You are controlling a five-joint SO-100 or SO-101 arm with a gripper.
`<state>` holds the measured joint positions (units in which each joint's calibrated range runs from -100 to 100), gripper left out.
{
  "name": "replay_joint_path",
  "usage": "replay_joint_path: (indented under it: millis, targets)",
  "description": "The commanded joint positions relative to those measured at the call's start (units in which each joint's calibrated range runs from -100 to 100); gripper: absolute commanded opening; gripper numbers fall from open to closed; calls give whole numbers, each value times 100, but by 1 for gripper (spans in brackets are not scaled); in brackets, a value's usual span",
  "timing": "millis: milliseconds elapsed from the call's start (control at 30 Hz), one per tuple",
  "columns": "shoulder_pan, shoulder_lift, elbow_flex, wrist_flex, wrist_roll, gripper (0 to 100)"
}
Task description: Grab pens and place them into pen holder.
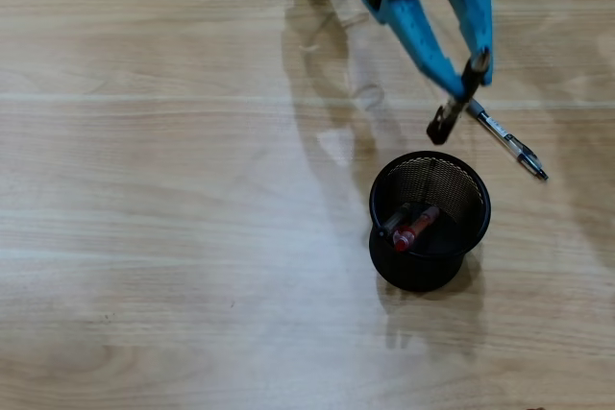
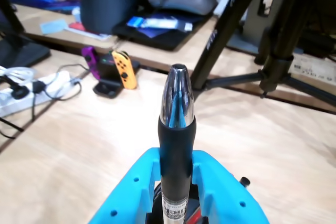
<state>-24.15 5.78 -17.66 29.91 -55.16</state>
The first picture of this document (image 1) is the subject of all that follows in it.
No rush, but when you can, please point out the gray grip retractable pen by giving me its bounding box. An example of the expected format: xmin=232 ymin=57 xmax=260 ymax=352
xmin=464 ymin=97 xmax=550 ymax=182

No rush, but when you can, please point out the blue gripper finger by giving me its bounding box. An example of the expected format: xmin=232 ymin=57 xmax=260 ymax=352
xmin=383 ymin=0 xmax=467 ymax=97
xmin=447 ymin=0 xmax=494 ymax=85

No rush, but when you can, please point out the black mesh pen holder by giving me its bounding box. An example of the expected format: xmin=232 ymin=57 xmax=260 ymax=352
xmin=368 ymin=150 xmax=493 ymax=294

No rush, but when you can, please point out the red retractable pen white grip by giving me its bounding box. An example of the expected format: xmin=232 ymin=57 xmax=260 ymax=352
xmin=391 ymin=205 xmax=442 ymax=253

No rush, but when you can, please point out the black grip retractable pen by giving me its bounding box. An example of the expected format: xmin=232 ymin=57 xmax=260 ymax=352
xmin=426 ymin=47 xmax=492 ymax=146

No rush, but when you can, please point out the clear stick pen black grip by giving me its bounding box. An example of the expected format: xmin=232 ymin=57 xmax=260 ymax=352
xmin=379 ymin=203 xmax=419 ymax=238

